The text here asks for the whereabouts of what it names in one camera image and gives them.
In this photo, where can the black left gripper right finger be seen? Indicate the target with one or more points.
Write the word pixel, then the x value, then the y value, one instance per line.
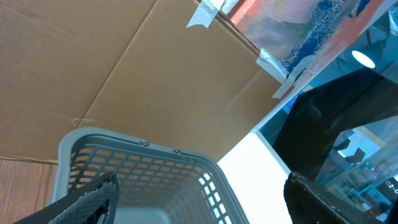
pixel 309 203

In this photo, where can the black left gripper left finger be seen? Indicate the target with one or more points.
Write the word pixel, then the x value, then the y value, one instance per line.
pixel 95 202

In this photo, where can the grey plastic mesh basket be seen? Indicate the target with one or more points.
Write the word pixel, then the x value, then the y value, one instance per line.
pixel 157 184

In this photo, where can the brown cardboard panel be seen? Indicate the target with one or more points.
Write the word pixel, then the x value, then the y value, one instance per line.
pixel 134 67

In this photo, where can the white masking tape strips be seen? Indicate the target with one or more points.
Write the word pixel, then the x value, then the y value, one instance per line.
pixel 204 15

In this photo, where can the white window frame ledge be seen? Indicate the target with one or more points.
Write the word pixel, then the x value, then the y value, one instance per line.
pixel 339 133

